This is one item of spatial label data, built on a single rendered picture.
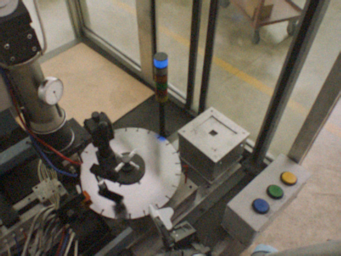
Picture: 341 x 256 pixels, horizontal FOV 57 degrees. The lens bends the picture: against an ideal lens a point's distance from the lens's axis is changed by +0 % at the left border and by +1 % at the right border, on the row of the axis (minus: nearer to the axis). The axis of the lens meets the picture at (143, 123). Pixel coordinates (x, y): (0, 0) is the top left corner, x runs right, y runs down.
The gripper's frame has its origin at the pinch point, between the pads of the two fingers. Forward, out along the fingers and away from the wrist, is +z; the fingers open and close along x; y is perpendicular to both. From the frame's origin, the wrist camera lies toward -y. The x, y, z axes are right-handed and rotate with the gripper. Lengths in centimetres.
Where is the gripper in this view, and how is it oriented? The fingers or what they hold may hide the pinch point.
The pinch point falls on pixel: (153, 227)
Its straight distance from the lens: 95.5
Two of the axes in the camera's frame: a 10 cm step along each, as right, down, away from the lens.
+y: 8.9, -3.7, 2.7
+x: -2.8, -9.1, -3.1
